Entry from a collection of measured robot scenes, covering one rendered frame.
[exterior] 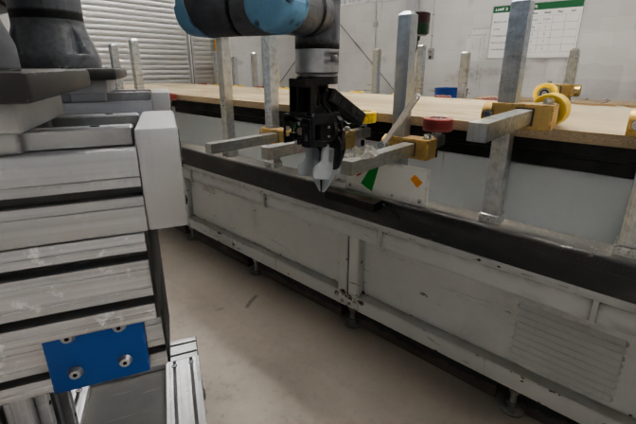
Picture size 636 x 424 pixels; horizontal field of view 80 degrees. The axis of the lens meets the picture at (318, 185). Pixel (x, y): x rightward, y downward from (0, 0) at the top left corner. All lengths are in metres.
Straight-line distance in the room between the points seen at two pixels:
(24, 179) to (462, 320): 1.28
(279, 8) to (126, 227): 0.33
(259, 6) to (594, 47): 7.67
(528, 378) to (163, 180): 1.24
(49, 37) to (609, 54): 7.80
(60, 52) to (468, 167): 1.00
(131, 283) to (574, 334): 1.15
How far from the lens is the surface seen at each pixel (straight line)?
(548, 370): 1.39
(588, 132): 1.06
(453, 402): 1.49
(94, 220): 0.36
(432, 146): 0.98
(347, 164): 0.77
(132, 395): 1.25
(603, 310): 1.01
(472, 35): 8.47
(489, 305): 1.35
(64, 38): 0.86
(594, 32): 8.09
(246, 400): 1.44
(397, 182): 1.02
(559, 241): 0.93
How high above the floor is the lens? 1.04
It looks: 17 degrees down
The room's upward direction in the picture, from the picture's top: straight up
